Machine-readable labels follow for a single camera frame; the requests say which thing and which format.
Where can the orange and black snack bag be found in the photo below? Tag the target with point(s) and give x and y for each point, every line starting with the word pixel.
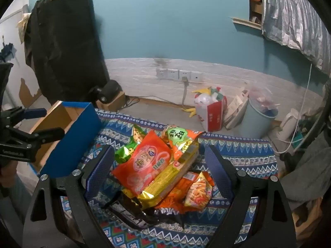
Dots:
pixel 168 200

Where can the grey garment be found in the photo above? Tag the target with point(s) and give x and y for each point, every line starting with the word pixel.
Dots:
pixel 307 170

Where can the white wall socket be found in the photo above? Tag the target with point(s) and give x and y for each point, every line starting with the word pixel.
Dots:
pixel 173 74
pixel 196 77
pixel 184 74
pixel 162 73

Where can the red and white bag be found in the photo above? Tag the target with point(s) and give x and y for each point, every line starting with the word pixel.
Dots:
pixel 212 116

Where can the white kettle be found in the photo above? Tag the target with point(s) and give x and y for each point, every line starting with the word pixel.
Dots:
pixel 288 126

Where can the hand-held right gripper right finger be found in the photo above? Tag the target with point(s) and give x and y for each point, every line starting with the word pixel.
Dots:
pixel 219 170

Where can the orange snack bag green label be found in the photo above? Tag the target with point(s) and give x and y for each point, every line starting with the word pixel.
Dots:
pixel 181 139

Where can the black cylindrical device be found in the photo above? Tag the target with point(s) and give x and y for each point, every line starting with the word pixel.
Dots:
pixel 108 90

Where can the banana peel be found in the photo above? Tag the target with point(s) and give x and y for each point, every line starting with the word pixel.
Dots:
pixel 201 91
pixel 190 112

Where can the light blue trash bin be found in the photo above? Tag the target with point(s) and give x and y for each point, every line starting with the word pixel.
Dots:
pixel 256 124

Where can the dark blue cloth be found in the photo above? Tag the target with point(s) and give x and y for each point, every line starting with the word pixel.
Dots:
pixel 7 50

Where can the large orange snack bag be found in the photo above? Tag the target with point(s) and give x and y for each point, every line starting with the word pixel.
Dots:
pixel 147 165

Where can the silver foil curtain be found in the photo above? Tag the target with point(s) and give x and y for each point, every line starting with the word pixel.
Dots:
pixel 292 13

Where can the orange fries snack bag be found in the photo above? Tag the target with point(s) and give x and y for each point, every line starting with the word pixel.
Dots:
pixel 197 190

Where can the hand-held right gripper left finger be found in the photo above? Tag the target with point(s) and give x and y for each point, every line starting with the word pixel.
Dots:
pixel 99 170

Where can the small cardboard box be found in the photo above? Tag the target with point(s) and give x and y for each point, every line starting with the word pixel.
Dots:
pixel 113 103

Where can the black and silver snack bag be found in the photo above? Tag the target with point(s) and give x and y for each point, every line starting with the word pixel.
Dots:
pixel 144 213

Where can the person's left hand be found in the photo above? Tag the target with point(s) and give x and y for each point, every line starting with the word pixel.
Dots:
pixel 7 175

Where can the white paper bag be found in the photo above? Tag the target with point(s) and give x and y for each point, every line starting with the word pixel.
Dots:
pixel 236 108

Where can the yellow noodle packet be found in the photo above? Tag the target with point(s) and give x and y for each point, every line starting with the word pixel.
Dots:
pixel 168 178

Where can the blue patterned blanket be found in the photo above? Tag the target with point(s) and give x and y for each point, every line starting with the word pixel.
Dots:
pixel 245 155

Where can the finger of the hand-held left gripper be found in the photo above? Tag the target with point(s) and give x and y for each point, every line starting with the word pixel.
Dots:
pixel 33 112
pixel 44 135

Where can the blue-sided cardboard box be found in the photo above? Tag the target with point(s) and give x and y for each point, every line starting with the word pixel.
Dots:
pixel 85 129

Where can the wooden ledge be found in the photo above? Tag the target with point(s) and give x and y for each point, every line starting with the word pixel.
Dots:
pixel 245 22

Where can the yellow brown cloth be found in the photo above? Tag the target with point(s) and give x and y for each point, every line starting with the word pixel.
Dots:
pixel 307 219

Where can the clear plastic bin liner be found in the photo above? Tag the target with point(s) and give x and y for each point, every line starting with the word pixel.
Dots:
pixel 261 95

